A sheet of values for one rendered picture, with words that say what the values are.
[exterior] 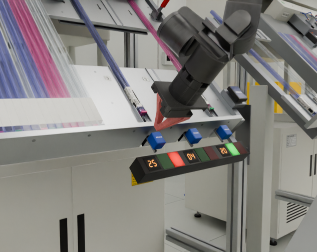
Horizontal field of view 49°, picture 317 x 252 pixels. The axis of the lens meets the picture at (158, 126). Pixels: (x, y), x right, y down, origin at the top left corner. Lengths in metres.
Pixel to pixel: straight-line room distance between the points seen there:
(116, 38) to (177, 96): 2.48
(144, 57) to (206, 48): 2.66
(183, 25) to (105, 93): 0.24
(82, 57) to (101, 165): 1.92
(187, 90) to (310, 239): 0.29
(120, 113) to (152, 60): 2.58
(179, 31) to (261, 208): 0.82
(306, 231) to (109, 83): 0.49
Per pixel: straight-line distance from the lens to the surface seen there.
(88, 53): 2.90
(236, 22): 0.58
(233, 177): 1.01
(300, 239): 0.52
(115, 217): 1.10
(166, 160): 0.70
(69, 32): 1.35
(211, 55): 0.57
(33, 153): 0.62
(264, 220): 1.29
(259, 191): 1.25
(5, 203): 0.94
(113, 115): 0.71
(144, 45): 3.24
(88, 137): 0.63
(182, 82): 0.60
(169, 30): 0.60
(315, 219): 0.60
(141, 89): 0.82
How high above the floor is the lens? 0.80
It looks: 6 degrees down
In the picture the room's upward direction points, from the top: straight up
